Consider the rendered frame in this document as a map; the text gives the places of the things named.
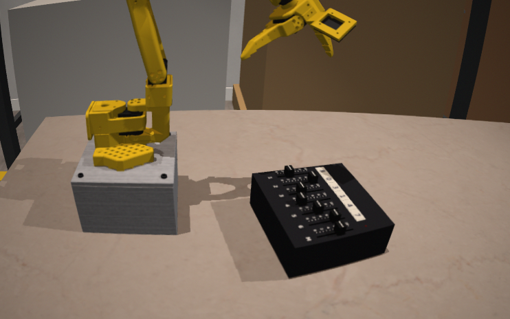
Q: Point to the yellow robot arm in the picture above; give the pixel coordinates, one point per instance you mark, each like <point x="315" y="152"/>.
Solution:
<point x="111" y="120"/>

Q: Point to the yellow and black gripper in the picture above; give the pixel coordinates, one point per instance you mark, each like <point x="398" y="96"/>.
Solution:
<point x="290" y="18"/>

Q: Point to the black lighting desk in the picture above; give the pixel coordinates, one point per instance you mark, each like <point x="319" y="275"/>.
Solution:
<point x="307" y="235"/>

